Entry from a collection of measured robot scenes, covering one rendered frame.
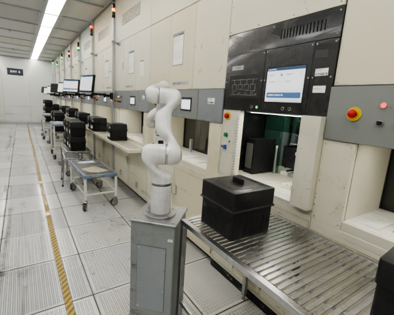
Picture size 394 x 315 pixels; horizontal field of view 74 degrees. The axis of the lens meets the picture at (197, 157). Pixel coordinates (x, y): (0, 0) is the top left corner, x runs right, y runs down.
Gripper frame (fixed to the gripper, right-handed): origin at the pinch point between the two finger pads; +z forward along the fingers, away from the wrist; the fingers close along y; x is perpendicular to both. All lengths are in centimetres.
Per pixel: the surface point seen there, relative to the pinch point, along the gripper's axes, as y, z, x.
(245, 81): 58, -60, -22
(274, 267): 48, 25, -117
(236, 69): 54, -69, -12
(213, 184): 27, 0, -80
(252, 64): 61, -71, -27
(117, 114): -70, -16, 256
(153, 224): -4, 26, -73
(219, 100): 46, -46, 3
